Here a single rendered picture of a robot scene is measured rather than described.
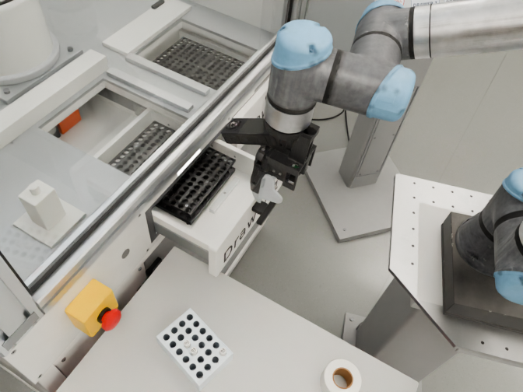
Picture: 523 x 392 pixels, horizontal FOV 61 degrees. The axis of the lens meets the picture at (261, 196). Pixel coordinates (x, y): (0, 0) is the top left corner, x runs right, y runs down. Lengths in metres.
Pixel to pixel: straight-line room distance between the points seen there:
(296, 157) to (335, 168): 1.47
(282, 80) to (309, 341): 0.54
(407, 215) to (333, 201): 0.93
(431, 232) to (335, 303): 0.78
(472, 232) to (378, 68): 0.53
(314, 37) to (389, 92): 0.12
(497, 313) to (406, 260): 0.21
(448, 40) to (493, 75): 2.56
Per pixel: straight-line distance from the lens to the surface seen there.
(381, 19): 0.72
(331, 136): 2.40
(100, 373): 0.94
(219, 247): 0.83
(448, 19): 0.71
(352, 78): 0.61
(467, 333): 1.07
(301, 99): 0.64
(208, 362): 0.88
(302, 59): 0.59
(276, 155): 0.74
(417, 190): 1.24
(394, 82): 0.62
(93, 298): 0.83
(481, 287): 1.06
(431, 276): 1.10
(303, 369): 0.93
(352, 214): 2.05
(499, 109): 3.00
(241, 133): 0.75
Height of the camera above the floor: 1.64
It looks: 52 degrees down
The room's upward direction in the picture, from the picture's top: 8 degrees clockwise
